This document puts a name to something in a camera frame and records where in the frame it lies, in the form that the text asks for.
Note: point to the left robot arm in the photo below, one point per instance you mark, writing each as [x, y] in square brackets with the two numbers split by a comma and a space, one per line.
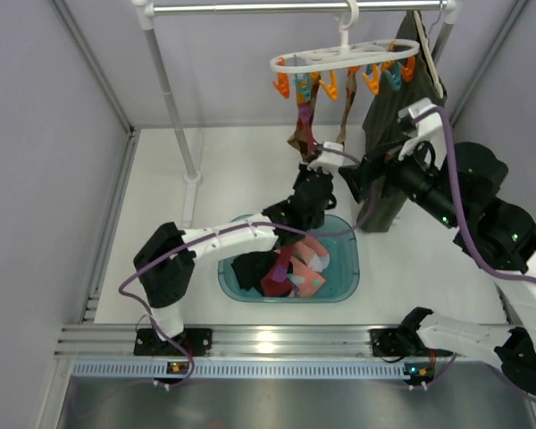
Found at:
[167, 261]

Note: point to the white clothes rack frame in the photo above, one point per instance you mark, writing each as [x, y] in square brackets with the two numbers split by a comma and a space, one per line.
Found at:
[148, 11]

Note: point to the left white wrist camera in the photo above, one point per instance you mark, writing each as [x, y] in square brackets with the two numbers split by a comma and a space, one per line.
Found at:
[329, 159]

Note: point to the aluminium mounting rail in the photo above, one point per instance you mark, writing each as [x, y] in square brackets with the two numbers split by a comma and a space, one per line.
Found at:
[244, 352]

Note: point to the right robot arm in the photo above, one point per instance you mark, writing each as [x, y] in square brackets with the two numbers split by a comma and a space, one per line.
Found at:
[498, 236]

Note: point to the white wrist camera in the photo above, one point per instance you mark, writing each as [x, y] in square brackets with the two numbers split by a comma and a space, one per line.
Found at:
[329, 159]
[420, 124]

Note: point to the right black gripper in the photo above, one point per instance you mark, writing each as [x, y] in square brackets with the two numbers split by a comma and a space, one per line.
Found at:
[371, 174]

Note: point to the white round clip hanger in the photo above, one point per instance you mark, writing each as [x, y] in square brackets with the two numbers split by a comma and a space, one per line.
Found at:
[346, 54]

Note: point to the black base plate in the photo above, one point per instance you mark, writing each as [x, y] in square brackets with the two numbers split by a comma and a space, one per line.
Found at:
[196, 341]
[393, 343]

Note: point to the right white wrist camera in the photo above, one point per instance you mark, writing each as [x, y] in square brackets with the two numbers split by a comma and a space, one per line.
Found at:
[420, 124]

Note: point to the pink patterned sock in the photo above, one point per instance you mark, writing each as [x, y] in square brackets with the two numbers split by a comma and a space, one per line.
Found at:
[313, 253]
[305, 282]

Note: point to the purple orange argyle sock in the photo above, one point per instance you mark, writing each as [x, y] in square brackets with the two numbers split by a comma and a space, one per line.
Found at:
[276, 283]

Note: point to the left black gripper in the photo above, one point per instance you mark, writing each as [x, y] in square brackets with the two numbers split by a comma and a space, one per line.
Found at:
[314, 177]

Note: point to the white clothes hanger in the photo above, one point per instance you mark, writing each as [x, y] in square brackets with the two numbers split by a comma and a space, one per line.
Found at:
[431, 67]

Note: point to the black sock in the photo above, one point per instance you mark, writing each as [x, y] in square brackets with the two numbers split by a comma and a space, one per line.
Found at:
[251, 268]

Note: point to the orange clothes peg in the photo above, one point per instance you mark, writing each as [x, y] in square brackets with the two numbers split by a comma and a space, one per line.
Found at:
[372, 78]

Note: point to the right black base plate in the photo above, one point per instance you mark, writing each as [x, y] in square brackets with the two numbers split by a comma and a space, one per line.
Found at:
[393, 343]

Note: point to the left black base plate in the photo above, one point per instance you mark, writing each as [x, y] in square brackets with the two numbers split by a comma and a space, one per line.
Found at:
[196, 341]

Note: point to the olive green shorts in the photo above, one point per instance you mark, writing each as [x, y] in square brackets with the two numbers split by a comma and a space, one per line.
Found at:
[380, 125]

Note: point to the teal plastic basin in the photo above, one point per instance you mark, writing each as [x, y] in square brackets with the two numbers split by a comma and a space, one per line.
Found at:
[341, 276]

